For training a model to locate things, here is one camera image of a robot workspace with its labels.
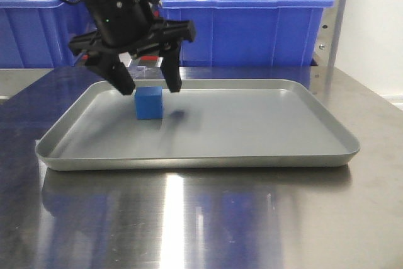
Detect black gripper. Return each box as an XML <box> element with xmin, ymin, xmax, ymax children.
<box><xmin>69</xmin><ymin>0</ymin><xmax>196</xmax><ymax>95</ymax></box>

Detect blue cube block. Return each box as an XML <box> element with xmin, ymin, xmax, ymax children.
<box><xmin>134</xmin><ymin>86</ymin><xmax>163</xmax><ymax>120</ymax></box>

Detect grey metal tray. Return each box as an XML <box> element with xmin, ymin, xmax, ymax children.
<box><xmin>36</xmin><ymin>79</ymin><xmax>360</xmax><ymax>171</ymax></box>

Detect blue bin left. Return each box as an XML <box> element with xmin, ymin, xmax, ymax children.
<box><xmin>1</xmin><ymin>0</ymin><xmax>95</xmax><ymax>69</ymax></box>

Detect blue bin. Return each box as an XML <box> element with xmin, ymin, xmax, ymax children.
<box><xmin>1</xmin><ymin>0</ymin><xmax>95</xmax><ymax>69</ymax></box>
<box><xmin>161</xmin><ymin>0</ymin><xmax>334</xmax><ymax>67</ymax></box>

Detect blue bin right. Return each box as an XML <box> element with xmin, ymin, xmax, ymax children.
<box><xmin>161</xmin><ymin>0</ymin><xmax>334</xmax><ymax>67</ymax></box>

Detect metal shelf upright post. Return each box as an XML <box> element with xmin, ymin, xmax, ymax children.
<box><xmin>325</xmin><ymin>0</ymin><xmax>346</xmax><ymax>91</ymax></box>

